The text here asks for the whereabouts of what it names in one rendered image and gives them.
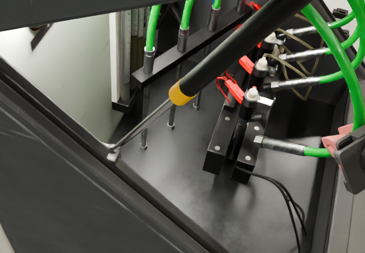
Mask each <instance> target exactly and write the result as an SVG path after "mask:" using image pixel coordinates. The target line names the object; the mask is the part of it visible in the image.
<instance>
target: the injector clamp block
mask: <svg viewBox="0 0 365 253"><path fill-rule="evenodd" d="M258 52H259V47H258V46H256V47H255V48H254V51H253V54H252V56H251V59H250V61H251V62H252V63H253V64H254V63H255V62H256V59H257V54H258ZM277 65H278V68H277V70H276V73H275V74H273V73H269V72H267V74H266V77H265V79H264V82H263V83H265V84H268V83H271V82H272V81H276V80H279V78H280V74H281V71H282V64H281V63H280V62H279V63H275V64H272V65H269V66H270V67H274V68H276V66H277ZM250 76H251V75H250V74H249V73H248V72H246V75H245V77H244V81H243V83H242V86H241V90H242V91H243V92H244V93H245V92H246V91H247V88H248V82H249V79H250ZM275 93H276V91H274V92H273V90H268V91H265V92H258V94H259V96H260V97H264V98H267V99H270V100H274V96H275ZM225 101H226V99H225ZM224 103H225V102H224ZM240 106H241V104H240V103H239V102H238V101H236V104H235V107H234V110H233V112H231V111H228V110H225V109H223V107H224V105H223V107H222V110H221V114H220V115H219V119H218V121H217V124H216V127H215V130H214V132H213V135H212V138H211V141H210V144H209V147H208V149H207V152H206V157H205V160H204V164H203V169H202V170H204V171H206V172H209V173H212V174H216V175H219V174H220V171H221V168H222V165H223V162H224V159H225V156H226V153H227V150H228V149H229V148H230V145H231V142H232V138H233V136H234V133H235V130H236V124H237V121H238V112H239V110H240ZM271 108H272V107H270V106H267V105H264V104H261V103H258V104H257V106H256V109H255V112H256V113H263V114H264V116H265V118H264V120H262V121H256V122H249V123H248V126H247V128H246V129H245V131H244V134H243V137H242V140H241V143H240V146H239V148H238V151H237V152H238V154H237V158H236V161H235V164H234V167H233V170H232V173H231V177H230V179H231V180H233V181H236V182H239V183H242V184H245V185H247V184H248V181H249V179H250V177H251V175H250V174H247V173H245V172H243V171H241V170H239V169H237V168H236V166H239V167H240V168H244V169H246V170H248V171H250V172H253V170H254V168H255V165H256V161H257V157H258V155H259V151H260V148H258V147H255V144H254V139H255V137H256V136H258V135H262V136H263V135H264V133H265V129H266V125H267V122H268V118H269V114H270V110H271ZM255 112H254V113H255Z"/></svg>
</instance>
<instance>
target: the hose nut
mask: <svg viewBox="0 0 365 253"><path fill-rule="evenodd" d="M265 137H267V136H262V135H258V136H256V137H255V139H254V144H255V147H258V148H262V149H263V148H264V147H263V146H262V141H263V139H264V138H265Z"/></svg>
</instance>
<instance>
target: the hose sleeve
mask: <svg viewBox="0 0 365 253"><path fill-rule="evenodd" d="M262 146H263V147H264V148H267V149H271V150H277V151H282V152H285V153H290V154H293V155H298V156H304V157H305V156H306V155H304V149H305V148H306V147H308V146H307V145H303V144H298V143H293V142H287V141H282V140H278V139H273V138H268V137H265V138H264V139H263V141H262Z"/></svg>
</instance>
